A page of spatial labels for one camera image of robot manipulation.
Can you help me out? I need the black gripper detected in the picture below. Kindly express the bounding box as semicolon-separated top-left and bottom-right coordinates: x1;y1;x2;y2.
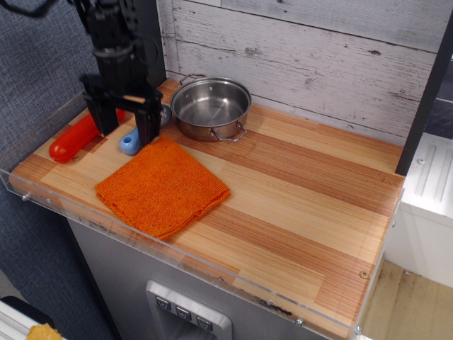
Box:
80;54;162;146

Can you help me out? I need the blue spoon with grey bowl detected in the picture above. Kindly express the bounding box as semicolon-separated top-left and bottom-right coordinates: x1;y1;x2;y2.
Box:
119;104;172;156

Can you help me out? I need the orange knitted cloth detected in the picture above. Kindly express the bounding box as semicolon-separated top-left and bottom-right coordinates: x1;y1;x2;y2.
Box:
95;137;231;240

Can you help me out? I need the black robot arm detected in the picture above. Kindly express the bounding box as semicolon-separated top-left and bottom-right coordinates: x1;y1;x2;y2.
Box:
1;1;166;147

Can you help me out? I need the silver metal pot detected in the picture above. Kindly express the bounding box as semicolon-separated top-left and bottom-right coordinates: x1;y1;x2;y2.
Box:
170;74;252;142

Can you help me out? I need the red plastic sausage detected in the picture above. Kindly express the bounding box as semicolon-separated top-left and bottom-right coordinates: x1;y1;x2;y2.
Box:
48;108;127;164

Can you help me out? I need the grey toy fridge cabinet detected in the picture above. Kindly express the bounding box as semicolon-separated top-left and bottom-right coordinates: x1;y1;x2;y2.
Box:
69;221;322;339

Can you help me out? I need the silver dispenser button panel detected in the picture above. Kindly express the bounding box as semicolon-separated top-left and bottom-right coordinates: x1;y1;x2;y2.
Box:
146;280;233;339

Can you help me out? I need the white side cabinet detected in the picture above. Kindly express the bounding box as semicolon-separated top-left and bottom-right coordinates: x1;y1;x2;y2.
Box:
384;133;452;287

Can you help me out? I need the clear acrylic guard rail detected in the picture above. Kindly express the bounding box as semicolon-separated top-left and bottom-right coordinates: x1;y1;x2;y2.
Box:
0;51;405;340

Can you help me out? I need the dark grey right post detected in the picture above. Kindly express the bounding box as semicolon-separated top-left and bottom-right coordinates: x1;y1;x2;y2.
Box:
395;13;452;176

